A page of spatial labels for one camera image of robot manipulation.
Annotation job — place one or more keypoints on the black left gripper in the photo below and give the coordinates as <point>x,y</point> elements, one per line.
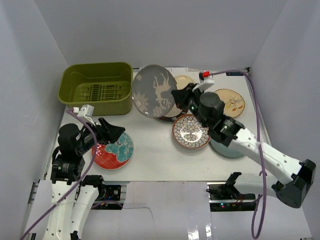
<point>101,131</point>

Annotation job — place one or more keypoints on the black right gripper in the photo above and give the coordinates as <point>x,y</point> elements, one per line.
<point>181,97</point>

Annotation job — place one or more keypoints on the red and teal plate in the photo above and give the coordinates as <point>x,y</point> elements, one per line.
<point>114,156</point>

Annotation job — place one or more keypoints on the grey reindeer plate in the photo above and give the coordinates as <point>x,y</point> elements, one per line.
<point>152,91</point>

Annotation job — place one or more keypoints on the flower pattern bowl orange rim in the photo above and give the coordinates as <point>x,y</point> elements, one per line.
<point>189,133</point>

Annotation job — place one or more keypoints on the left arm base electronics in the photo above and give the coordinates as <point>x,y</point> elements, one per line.
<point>113,198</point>

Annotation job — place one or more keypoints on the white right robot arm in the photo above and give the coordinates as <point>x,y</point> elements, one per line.
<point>293,178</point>

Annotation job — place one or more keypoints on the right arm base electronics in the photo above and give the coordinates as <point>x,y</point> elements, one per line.
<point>222,199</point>

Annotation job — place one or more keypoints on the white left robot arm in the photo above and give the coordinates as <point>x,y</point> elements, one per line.
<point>73,191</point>

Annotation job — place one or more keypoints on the green plastic bin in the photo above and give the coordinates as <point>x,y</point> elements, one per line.
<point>105,86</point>

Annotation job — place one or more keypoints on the dark striped rim plate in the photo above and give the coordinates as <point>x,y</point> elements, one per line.
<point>173,118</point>

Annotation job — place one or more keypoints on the small cream plate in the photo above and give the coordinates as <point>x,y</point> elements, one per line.
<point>182,81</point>

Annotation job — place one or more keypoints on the tan bird pattern plate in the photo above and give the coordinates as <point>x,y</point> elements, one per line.
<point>234,104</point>

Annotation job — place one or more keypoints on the blue table label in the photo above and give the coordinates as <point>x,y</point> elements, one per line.
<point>234,73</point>

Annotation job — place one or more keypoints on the light blue plate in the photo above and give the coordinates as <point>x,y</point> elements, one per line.
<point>224,151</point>

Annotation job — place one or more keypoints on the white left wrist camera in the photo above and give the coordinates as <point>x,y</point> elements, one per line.
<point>85,112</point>

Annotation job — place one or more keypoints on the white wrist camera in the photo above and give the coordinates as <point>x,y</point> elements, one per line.
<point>206,80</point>
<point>85,112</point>

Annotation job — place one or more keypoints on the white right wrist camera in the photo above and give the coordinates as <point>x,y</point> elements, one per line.
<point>206,80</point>

